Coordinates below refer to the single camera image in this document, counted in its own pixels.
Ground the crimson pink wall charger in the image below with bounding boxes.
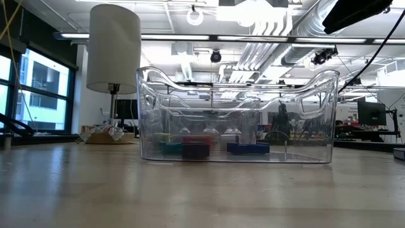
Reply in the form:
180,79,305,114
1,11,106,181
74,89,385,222
186,136,215,151

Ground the red wall charger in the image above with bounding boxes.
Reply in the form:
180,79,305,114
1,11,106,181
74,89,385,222
193,134,219,147

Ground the dark indigo digital timer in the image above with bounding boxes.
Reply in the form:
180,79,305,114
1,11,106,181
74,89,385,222
182,142,211,160

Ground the pink white wall charger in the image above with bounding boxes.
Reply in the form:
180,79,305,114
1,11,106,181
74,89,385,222
220,134,240,151

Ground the green white wall charger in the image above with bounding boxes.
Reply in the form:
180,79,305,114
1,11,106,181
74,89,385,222
154,132,173,143

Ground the teal digital timer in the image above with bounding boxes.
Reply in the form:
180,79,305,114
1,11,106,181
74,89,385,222
159,141,184,155

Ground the bright blue digital timer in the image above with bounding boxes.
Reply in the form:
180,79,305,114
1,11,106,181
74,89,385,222
226,141,271,155

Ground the clear plastic bin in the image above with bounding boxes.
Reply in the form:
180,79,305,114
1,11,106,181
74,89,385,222
145,93,260,151
170,103,252,146
135,66,340,165

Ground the black monitor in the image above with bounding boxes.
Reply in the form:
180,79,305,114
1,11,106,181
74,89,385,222
115,99,139,120
357,100,387,127

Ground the long ceiling light strip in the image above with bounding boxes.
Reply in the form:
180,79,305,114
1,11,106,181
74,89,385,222
216,35,289,42
373,38,405,44
59,32,210,41
296,37,367,44

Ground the bright ceiling light panel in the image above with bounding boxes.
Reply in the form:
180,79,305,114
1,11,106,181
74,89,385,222
216,0,290,29

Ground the white shade table lamp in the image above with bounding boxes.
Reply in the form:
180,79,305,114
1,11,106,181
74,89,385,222
85,3,142,145

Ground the dark framed window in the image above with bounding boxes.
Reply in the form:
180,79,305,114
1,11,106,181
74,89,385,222
0,47,78,134

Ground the black slanted strut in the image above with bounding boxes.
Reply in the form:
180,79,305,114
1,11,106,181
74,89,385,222
0,113,35,137

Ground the white board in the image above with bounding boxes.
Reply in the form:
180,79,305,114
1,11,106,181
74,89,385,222
378,89,405,145

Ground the white ring ceiling light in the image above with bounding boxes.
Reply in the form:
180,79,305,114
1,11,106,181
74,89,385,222
185,6,205,27

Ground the silver ventilation duct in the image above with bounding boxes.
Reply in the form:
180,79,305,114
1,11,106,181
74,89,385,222
280,0,337,67

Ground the black hanging camera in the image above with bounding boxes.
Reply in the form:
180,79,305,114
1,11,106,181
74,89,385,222
311,46,339,67

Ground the black aluminium table frame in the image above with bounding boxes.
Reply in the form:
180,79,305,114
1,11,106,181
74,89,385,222
0,134,405,153

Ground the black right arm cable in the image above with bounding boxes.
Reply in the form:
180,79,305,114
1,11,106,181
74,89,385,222
337,8,405,94

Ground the yellow cable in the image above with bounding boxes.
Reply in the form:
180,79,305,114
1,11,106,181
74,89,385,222
0,0,39,133

